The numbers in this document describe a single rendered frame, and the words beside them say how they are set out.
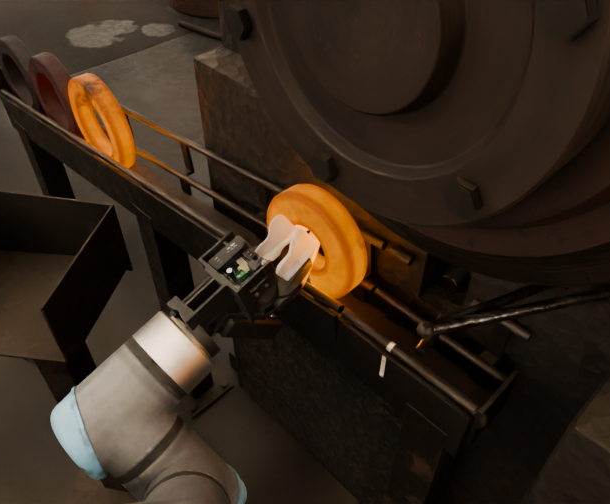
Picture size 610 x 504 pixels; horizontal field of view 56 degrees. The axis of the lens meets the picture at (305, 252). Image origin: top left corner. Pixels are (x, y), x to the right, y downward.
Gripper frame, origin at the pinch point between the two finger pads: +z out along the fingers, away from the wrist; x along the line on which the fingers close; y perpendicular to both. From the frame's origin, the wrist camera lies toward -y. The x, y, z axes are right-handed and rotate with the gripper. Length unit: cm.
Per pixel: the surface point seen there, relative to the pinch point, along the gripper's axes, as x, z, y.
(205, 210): 28.4, -2.2, -14.7
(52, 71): 70, -2, -2
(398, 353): -17.5, -5.0, -3.7
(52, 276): 33.9, -27.6, -9.2
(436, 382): -22.8, -5.0, -3.6
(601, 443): -38.5, -3.0, 4.7
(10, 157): 171, -15, -76
